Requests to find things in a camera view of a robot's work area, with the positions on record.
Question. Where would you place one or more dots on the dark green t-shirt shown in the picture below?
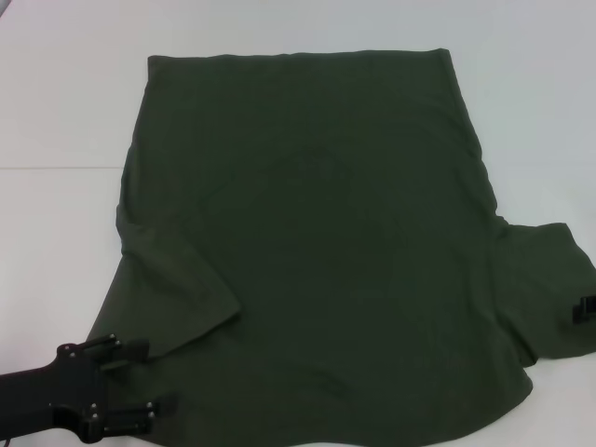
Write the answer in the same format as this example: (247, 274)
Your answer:
(302, 209)

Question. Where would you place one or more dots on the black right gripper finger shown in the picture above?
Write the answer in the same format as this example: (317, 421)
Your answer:
(590, 303)
(584, 316)

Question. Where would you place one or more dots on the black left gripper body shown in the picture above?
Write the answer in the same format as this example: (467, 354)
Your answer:
(51, 391)

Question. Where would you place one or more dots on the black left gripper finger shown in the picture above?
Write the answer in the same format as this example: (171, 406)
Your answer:
(135, 412)
(125, 351)

